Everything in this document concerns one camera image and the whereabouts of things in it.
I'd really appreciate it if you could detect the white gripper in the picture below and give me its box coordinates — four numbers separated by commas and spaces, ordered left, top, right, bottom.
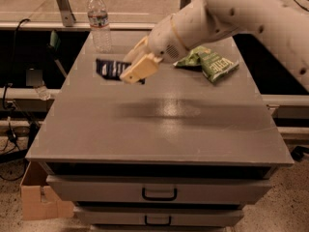
120, 14, 189, 83

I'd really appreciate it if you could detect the black cable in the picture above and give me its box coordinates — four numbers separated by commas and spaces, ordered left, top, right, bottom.
1, 17, 32, 111

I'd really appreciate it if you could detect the left metal bracket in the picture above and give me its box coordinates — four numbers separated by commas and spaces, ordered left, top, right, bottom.
56, 0, 76, 27

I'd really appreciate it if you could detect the clear water bottle on table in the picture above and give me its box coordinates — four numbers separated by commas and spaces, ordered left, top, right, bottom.
87, 0, 112, 53

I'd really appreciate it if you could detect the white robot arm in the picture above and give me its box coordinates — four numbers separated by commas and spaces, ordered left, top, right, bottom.
120, 0, 309, 90

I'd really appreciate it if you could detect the lower grey drawer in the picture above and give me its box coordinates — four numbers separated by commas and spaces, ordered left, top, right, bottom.
74, 207, 243, 227

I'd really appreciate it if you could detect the cardboard box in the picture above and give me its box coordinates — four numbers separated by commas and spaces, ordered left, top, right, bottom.
20, 162, 73, 220

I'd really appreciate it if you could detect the light green chips bag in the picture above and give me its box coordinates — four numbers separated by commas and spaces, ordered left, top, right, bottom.
174, 46, 211, 68

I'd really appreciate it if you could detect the green handled tool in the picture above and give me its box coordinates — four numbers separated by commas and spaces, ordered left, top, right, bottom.
47, 30, 68, 77

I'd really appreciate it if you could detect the upper grey drawer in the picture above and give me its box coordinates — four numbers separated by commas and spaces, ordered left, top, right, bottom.
46, 175, 271, 205

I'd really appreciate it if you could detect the green Kettle chips bag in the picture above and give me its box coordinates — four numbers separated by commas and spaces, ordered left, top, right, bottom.
198, 51, 239, 83

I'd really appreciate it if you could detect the grey drawer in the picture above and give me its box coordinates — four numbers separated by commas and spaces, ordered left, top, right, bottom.
46, 175, 271, 205
74, 207, 243, 227

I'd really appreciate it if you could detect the grey drawer cabinet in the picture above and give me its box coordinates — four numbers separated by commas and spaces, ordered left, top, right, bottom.
27, 42, 293, 232

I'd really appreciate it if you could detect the dark blue snack bar wrapper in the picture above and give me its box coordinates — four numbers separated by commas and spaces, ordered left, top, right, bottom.
95, 58, 146, 85

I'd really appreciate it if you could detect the small water bottle on ledge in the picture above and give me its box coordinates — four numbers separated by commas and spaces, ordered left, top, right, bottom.
26, 69, 50, 101

